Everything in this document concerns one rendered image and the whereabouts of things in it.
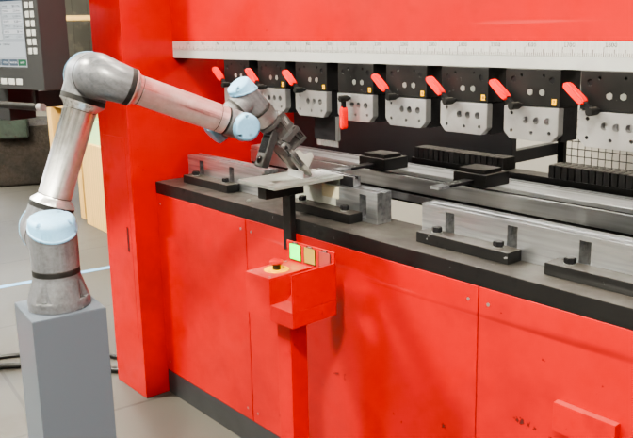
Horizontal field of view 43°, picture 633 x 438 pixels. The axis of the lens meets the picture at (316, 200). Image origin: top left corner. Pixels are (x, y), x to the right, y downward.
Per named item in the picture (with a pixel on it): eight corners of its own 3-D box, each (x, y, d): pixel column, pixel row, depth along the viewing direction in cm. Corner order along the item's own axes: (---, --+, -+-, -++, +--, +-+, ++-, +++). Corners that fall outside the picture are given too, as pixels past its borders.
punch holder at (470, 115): (440, 130, 207) (440, 66, 204) (461, 127, 213) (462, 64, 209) (486, 136, 196) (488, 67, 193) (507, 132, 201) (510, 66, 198)
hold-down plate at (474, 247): (415, 241, 215) (415, 231, 214) (429, 237, 218) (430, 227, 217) (508, 265, 192) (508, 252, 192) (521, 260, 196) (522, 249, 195)
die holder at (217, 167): (188, 178, 312) (187, 154, 310) (202, 176, 316) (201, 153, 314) (265, 197, 275) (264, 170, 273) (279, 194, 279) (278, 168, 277)
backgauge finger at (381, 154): (324, 172, 257) (324, 157, 256) (382, 163, 273) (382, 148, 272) (349, 177, 248) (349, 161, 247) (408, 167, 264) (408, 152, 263)
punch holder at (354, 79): (337, 119, 237) (336, 62, 234) (358, 116, 243) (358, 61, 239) (372, 122, 226) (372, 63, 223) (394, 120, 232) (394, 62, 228)
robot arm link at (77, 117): (18, 254, 200) (79, 44, 198) (10, 241, 213) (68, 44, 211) (66, 264, 206) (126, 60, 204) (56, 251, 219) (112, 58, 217)
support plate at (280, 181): (238, 183, 241) (237, 179, 241) (305, 171, 257) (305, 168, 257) (274, 190, 227) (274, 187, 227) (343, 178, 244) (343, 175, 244)
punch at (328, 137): (315, 144, 253) (314, 114, 251) (319, 143, 254) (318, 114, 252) (335, 148, 245) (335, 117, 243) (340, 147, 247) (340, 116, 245)
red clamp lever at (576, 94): (563, 80, 173) (593, 111, 169) (575, 79, 175) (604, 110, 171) (559, 87, 174) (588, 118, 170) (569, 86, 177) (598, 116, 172)
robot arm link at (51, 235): (34, 277, 191) (28, 221, 188) (25, 263, 203) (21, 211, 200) (85, 269, 196) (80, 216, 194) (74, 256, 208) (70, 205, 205)
